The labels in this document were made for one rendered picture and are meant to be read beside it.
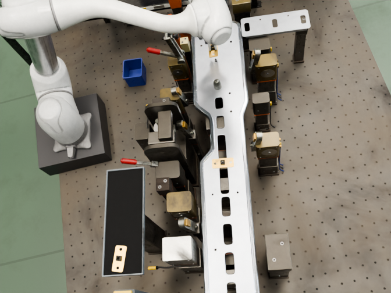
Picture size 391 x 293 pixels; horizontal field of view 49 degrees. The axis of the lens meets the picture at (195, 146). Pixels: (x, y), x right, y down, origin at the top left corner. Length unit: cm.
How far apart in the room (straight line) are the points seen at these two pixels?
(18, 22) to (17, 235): 186
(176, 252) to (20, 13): 90
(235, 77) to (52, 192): 165
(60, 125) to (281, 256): 103
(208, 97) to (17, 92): 200
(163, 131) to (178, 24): 39
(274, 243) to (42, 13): 106
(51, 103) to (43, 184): 125
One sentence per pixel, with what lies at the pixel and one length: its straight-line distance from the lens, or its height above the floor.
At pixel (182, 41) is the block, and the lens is 186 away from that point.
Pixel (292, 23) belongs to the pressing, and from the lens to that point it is 194.
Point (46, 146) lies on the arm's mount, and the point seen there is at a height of 82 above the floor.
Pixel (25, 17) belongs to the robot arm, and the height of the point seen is 160.
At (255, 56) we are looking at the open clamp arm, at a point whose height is 111.
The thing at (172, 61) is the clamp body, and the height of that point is 105.
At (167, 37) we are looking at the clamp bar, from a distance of 170.
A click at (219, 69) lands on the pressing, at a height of 100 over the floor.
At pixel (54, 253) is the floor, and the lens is 288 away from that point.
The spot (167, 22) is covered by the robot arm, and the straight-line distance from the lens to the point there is 135.
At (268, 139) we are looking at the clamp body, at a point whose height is 105.
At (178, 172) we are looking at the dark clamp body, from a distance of 157.
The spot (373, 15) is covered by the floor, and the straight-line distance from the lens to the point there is 329.
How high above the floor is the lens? 253
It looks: 66 degrees down
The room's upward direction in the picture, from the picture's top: 24 degrees counter-clockwise
